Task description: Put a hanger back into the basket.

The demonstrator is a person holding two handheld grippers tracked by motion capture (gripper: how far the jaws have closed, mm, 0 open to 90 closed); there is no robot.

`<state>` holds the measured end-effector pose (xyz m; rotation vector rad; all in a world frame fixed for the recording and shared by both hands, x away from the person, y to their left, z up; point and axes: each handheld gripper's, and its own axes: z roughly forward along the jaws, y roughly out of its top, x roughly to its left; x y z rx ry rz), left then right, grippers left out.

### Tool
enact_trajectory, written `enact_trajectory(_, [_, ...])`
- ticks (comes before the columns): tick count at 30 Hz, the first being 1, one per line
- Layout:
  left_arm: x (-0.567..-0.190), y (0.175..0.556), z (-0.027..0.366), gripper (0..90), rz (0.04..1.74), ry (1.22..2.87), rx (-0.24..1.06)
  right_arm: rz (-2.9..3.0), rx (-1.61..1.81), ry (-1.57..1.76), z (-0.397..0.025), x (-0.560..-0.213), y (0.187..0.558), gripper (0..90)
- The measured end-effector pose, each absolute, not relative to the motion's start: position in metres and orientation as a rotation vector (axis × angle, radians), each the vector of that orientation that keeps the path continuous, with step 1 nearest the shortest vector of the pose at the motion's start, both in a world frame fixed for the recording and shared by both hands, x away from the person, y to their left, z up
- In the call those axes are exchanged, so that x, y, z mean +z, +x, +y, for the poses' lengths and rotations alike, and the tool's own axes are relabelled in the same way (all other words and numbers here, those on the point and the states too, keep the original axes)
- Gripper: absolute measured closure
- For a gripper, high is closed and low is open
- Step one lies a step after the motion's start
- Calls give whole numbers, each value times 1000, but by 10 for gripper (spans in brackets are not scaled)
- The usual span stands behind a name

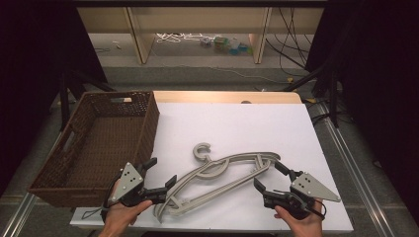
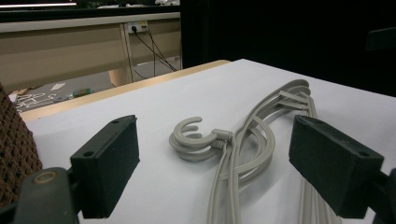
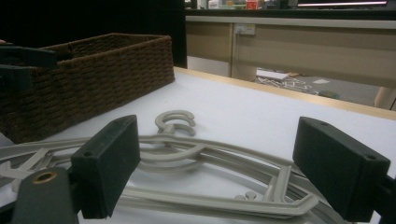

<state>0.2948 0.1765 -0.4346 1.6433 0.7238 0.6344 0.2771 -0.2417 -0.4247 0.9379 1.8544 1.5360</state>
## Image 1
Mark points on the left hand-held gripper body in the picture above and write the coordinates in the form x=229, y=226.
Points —
x=128, y=179

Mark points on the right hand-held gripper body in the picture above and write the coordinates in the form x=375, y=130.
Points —
x=309, y=187

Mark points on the brown wicker basket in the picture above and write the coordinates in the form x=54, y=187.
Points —
x=108, y=144

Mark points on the person's left hand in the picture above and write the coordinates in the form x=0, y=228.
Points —
x=125, y=217

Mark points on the person's right hand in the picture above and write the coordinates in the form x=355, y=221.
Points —
x=303, y=227

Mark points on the white board mat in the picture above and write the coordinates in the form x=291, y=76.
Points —
x=230, y=131

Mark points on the black tripod stand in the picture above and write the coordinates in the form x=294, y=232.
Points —
x=333, y=98
x=65, y=98

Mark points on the black curtain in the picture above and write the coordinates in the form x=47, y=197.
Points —
x=382, y=82
x=33, y=82

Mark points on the pile of coloured toys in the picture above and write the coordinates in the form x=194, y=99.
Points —
x=227, y=46

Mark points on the light wooden shelf unit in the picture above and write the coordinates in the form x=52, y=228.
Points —
x=197, y=19

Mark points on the metal floor rail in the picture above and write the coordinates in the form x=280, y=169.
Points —
x=16, y=217
x=355, y=171

